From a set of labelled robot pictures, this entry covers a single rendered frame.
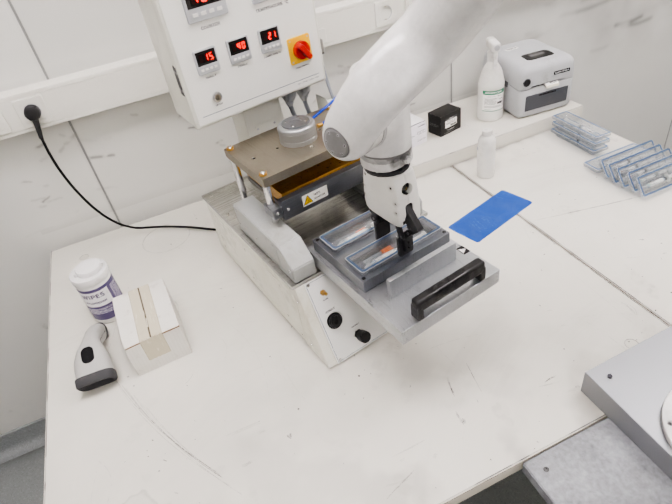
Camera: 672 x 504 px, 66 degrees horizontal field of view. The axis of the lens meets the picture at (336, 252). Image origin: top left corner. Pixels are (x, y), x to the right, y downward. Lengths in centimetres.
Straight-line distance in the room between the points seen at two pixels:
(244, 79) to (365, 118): 52
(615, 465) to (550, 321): 31
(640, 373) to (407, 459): 43
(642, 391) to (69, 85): 142
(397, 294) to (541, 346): 36
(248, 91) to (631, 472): 99
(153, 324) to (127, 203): 62
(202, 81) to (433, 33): 59
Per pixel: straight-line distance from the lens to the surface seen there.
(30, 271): 183
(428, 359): 108
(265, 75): 119
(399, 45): 68
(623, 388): 103
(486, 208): 147
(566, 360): 111
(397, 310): 87
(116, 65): 153
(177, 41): 110
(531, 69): 177
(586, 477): 98
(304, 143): 107
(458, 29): 67
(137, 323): 120
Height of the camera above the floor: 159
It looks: 39 degrees down
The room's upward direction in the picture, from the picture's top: 10 degrees counter-clockwise
